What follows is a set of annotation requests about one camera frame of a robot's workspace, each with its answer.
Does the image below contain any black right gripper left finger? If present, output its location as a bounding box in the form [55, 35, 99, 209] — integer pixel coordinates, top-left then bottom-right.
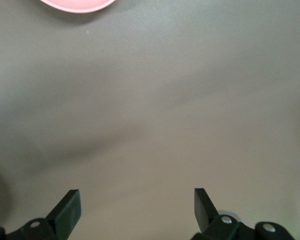
[0, 189, 82, 240]

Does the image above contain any pink bowl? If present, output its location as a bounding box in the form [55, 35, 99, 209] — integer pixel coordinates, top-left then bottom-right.
[39, 0, 116, 14]

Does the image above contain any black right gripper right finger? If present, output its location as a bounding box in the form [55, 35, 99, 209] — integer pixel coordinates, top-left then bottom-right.
[193, 187, 296, 240]

